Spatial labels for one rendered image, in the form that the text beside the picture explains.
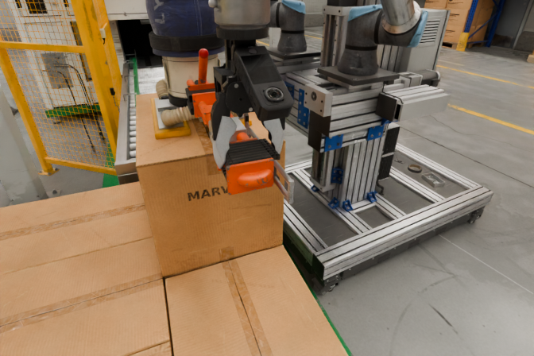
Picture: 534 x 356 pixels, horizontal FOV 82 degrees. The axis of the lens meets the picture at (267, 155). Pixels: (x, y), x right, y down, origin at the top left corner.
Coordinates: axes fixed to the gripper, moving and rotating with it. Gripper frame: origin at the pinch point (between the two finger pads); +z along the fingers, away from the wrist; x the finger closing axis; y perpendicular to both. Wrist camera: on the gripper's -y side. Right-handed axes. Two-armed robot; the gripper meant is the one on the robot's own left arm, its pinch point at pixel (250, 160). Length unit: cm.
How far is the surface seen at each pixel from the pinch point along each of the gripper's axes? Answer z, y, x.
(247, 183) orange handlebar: 0.7, -5.0, 2.1
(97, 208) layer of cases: 54, 74, 42
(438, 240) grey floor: 107, 51, -131
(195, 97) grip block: -1.5, 31.3, 3.9
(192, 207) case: 29.4, 30.1, 8.1
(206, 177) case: 20.6, 30.1, 3.5
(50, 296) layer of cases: 54, 35, 51
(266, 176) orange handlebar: 0.3, -5.0, -0.9
